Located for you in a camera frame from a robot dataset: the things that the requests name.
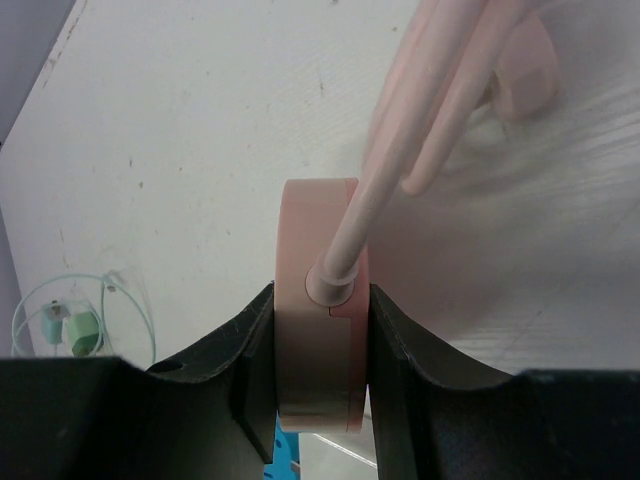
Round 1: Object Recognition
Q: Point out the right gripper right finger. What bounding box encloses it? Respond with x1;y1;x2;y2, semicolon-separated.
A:
368;286;639;479

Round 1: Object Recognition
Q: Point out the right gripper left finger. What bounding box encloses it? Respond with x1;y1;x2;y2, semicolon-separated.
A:
1;286;276;479

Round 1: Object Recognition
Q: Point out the blue socket cube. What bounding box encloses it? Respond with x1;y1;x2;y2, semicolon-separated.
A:
264;418;301;480

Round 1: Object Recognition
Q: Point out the green plug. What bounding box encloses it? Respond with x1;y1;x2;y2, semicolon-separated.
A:
64;311;103;357

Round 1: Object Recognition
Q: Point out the teal charger plug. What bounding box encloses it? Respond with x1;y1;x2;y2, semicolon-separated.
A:
40;300;69;346

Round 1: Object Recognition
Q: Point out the white adapter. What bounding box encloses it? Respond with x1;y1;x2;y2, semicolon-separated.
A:
299;433;378;480

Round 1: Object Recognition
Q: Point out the teal charger cable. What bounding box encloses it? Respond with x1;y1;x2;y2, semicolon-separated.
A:
10;269;157;361

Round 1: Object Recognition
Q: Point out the pink coiled cable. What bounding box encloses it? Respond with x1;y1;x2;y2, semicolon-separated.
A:
305;0;561;307

